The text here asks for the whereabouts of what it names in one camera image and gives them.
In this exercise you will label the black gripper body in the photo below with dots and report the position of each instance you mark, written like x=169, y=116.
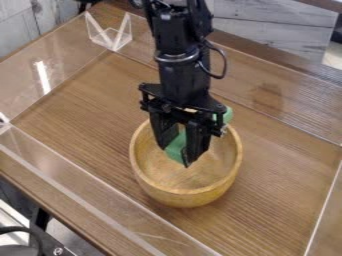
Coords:
x=181, y=94

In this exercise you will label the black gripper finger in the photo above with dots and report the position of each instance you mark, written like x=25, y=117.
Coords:
x=164, y=127
x=197, y=138

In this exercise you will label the green rectangular block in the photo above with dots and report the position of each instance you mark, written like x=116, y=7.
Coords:
x=177, y=143

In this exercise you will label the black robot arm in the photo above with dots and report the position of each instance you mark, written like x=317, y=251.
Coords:
x=179, y=27

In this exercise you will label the brown wooden bowl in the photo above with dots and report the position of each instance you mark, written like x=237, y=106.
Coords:
x=177, y=186

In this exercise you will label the clear acrylic tray walls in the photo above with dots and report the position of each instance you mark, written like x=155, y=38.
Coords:
x=69, y=95

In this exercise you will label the black table leg frame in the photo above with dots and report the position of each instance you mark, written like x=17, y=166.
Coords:
x=52, y=247

